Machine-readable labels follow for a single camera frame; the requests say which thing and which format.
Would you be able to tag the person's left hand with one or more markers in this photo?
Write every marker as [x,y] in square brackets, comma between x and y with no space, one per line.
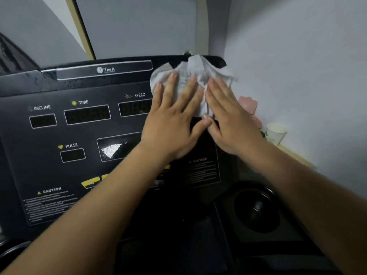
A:
[169,126]

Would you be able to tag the person's right hand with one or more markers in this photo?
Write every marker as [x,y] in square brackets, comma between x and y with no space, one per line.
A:
[235,128]

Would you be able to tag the pink wipes packet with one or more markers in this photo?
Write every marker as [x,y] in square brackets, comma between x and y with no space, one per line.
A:
[249,104]

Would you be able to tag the white wet wipe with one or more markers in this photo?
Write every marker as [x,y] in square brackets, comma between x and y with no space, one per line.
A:
[197,68]

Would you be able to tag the black treadmill console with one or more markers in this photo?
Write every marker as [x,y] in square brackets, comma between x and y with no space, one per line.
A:
[258,211]
[43,157]

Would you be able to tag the person's right forearm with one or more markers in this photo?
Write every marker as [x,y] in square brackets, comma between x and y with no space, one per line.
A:
[309,203]

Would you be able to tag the white paper cup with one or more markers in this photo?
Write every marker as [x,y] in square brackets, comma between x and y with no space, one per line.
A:
[275,134]

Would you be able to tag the light wooden corner shelf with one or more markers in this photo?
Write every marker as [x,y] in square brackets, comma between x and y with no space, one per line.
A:
[295,157]

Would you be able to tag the black round knob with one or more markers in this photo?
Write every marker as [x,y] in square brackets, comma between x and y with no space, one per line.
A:
[187,53]

